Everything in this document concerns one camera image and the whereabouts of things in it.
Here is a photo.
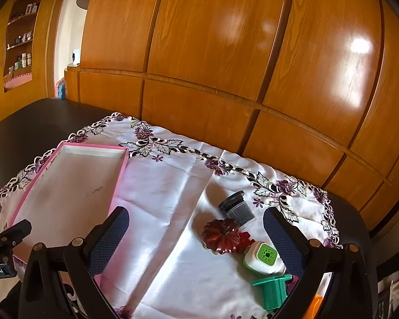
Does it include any white green plug-in device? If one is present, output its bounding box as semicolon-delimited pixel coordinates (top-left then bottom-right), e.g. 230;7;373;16
243;241;286;276

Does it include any orange plastic scoop piece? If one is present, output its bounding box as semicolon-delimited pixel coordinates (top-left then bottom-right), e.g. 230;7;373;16
303;294;323;319

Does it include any dark red flower-shaped dish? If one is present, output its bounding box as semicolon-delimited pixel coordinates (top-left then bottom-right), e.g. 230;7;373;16
201;218;241;255

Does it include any black padded massage table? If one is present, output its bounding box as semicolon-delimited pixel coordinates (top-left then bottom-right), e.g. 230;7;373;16
0;99;374;259

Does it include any black-lidded clear jar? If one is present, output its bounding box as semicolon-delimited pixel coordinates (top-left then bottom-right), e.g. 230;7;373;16
218;191;256;229

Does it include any white embroidered floral tablecloth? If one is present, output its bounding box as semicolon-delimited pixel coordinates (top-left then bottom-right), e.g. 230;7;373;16
0;112;341;319

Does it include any red plastic block toy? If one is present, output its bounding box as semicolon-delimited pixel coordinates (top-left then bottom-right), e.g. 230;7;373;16
236;231;256;254

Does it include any wooden wall cabinet panelling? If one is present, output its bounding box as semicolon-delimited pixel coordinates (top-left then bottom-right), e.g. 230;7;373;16
65;0;399;230

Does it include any wooden shelf cupboard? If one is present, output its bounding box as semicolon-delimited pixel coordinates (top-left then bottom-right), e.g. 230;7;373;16
0;0;63;121

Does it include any pink-rimmed white tray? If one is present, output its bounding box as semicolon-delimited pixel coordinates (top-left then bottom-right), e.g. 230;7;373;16
9;142;128;263

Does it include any green plastic T-shaped piece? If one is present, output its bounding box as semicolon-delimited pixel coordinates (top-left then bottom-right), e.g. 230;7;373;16
252;274;292;312

